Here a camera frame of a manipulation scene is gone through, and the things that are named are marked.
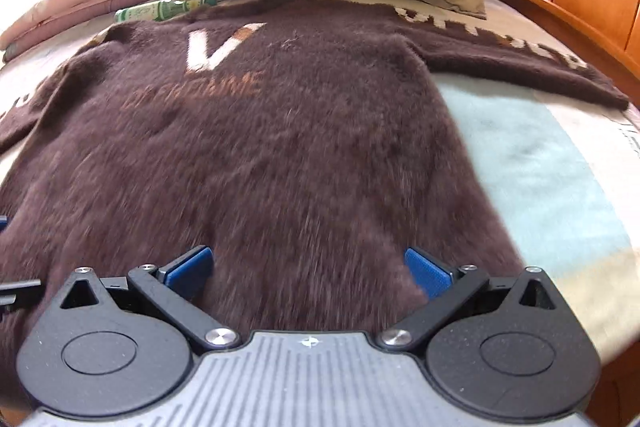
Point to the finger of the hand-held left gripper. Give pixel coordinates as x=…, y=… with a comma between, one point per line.
x=3, y=224
x=15, y=287

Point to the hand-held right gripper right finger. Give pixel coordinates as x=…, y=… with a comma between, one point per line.
x=427, y=277

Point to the brown knit sweater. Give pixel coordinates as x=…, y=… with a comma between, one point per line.
x=275, y=147

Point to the striped bed sheet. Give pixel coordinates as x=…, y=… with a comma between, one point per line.
x=540, y=167

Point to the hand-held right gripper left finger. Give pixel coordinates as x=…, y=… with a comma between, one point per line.
x=190, y=272

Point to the green glass bottle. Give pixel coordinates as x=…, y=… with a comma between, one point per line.
x=150, y=12

